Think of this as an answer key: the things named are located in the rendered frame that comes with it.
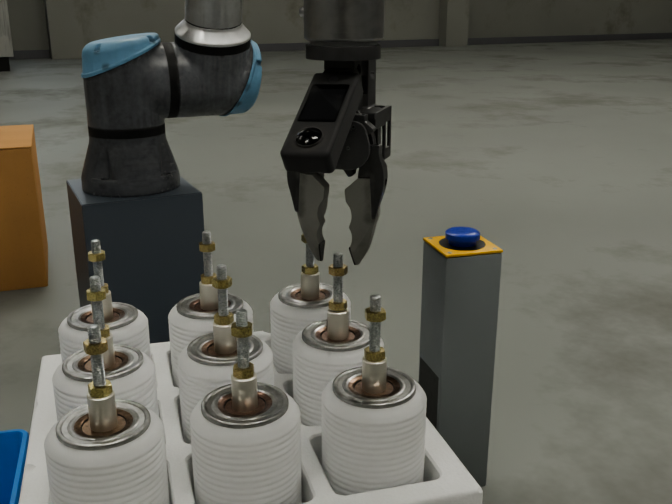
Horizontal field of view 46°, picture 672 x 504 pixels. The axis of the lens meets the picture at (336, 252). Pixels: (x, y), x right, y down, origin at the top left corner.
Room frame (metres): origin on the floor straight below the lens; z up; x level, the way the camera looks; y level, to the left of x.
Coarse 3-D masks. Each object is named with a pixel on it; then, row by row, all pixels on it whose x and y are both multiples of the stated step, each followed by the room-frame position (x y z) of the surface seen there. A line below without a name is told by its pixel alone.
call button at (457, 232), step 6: (450, 228) 0.88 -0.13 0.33; (456, 228) 0.88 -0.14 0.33; (462, 228) 0.88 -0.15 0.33; (468, 228) 0.88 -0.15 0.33; (450, 234) 0.86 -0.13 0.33; (456, 234) 0.86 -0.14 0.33; (462, 234) 0.86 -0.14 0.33; (468, 234) 0.86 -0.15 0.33; (474, 234) 0.86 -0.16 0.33; (450, 240) 0.86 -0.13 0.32; (456, 240) 0.85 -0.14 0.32; (462, 240) 0.85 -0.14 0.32; (468, 240) 0.85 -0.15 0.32; (474, 240) 0.85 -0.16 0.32; (456, 246) 0.86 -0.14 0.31; (462, 246) 0.85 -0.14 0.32; (468, 246) 0.85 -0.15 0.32
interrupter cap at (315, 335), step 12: (312, 324) 0.77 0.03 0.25; (324, 324) 0.77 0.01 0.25; (360, 324) 0.77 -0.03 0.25; (312, 336) 0.74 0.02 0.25; (324, 336) 0.75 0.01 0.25; (360, 336) 0.74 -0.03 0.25; (324, 348) 0.72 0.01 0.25; (336, 348) 0.71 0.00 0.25; (348, 348) 0.71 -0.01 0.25; (360, 348) 0.72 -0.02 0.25
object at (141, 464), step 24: (144, 432) 0.56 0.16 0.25; (48, 456) 0.54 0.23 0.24; (72, 456) 0.53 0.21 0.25; (96, 456) 0.53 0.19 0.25; (120, 456) 0.53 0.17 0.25; (144, 456) 0.55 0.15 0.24; (72, 480) 0.53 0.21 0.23; (96, 480) 0.52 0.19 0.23; (120, 480) 0.53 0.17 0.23; (144, 480) 0.54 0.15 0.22
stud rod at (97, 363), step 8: (88, 328) 0.57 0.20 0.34; (96, 328) 0.57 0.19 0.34; (88, 336) 0.57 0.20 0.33; (96, 336) 0.57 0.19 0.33; (96, 360) 0.57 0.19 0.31; (96, 368) 0.57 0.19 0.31; (96, 376) 0.57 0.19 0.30; (104, 376) 0.57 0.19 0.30; (96, 384) 0.57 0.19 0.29; (104, 384) 0.57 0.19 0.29
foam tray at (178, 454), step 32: (160, 352) 0.86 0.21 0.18; (160, 384) 0.78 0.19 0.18; (288, 384) 0.79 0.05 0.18; (160, 416) 0.71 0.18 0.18; (32, 448) 0.65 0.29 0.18; (320, 448) 0.67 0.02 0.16; (448, 448) 0.65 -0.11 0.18; (32, 480) 0.60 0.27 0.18; (192, 480) 0.64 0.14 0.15; (320, 480) 0.60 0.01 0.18; (448, 480) 0.60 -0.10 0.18
